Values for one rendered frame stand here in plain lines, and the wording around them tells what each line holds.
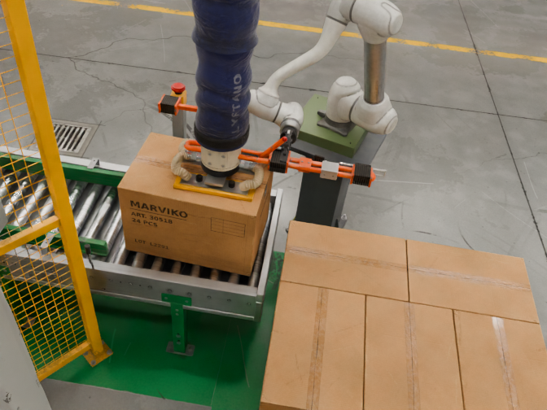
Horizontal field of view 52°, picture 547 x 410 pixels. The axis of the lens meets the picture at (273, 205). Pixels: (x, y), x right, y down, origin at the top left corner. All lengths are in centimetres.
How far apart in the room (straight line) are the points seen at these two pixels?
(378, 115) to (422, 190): 138
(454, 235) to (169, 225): 205
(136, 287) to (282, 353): 73
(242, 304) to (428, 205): 186
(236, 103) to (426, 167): 241
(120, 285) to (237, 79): 111
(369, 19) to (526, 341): 155
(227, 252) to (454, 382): 109
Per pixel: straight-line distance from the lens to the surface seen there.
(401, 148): 441
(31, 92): 188
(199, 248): 252
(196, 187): 236
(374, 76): 266
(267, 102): 254
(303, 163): 233
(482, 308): 277
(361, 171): 234
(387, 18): 242
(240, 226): 235
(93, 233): 280
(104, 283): 266
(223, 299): 253
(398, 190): 402
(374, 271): 272
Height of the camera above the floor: 257
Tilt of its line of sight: 44 degrees down
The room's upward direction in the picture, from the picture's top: 7 degrees clockwise
